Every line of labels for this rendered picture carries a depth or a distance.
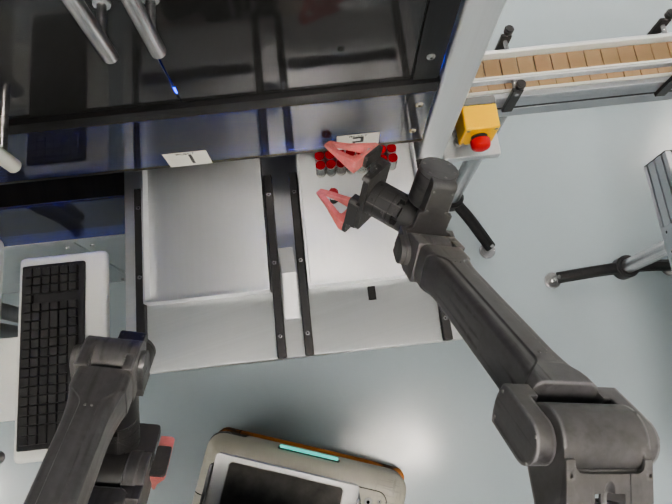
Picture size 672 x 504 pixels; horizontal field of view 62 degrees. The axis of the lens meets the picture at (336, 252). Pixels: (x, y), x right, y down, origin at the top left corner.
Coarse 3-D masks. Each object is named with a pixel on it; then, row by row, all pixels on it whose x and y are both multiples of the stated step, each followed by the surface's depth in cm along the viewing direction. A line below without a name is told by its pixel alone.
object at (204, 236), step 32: (256, 160) 126; (160, 192) 125; (192, 192) 125; (224, 192) 125; (256, 192) 124; (160, 224) 123; (192, 224) 123; (224, 224) 123; (256, 224) 123; (160, 256) 121; (192, 256) 121; (224, 256) 121; (256, 256) 121; (160, 288) 119; (192, 288) 119; (224, 288) 119; (256, 288) 119
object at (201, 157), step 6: (204, 150) 109; (168, 156) 110; (174, 156) 110; (180, 156) 110; (186, 156) 110; (192, 156) 111; (198, 156) 111; (204, 156) 111; (168, 162) 112; (174, 162) 112; (180, 162) 113; (186, 162) 113; (192, 162) 113; (198, 162) 114; (204, 162) 114; (210, 162) 114
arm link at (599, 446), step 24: (552, 408) 43; (576, 408) 44; (600, 408) 44; (624, 408) 45; (576, 432) 42; (600, 432) 42; (624, 432) 43; (576, 456) 42; (600, 456) 42; (624, 456) 42; (648, 456) 43; (552, 480) 42; (576, 480) 41; (600, 480) 42; (624, 480) 42; (648, 480) 42
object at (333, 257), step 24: (408, 144) 127; (312, 168) 126; (408, 168) 126; (312, 192) 124; (360, 192) 124; (408, 192) 124; (312, 216) 123; (312, 240) 121; (336, 240) 121; (360, 240) 121; (384, 240) 121; (312, 264) 120; (336, 264) 120; (360, 264) 120; (384, 264) 120
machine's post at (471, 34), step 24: (480, 0) 76; (504, 0) 76; (456, 24) 81; (480, 24) 81; (456, 48) 86; (480, 48) 86; (456, 72) 92; (456, 96) 100; (432, 120) 107; (456, 120) 109; (432, 144) 118
